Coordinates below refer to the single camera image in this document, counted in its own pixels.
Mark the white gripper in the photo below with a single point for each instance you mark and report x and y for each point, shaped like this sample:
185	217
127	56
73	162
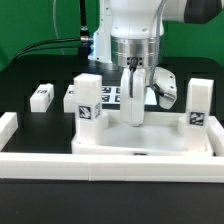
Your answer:
132	96

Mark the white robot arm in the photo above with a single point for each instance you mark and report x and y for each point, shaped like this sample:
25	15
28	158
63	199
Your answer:
128	38

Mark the white U-shaped obstacle fence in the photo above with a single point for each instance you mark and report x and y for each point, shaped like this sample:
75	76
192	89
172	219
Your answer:
101	167

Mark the white desk tabletop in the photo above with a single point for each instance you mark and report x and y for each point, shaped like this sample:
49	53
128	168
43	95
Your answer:
161	134

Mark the fiducial marker sheet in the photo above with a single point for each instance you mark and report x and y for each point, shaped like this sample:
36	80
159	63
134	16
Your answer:
111	95

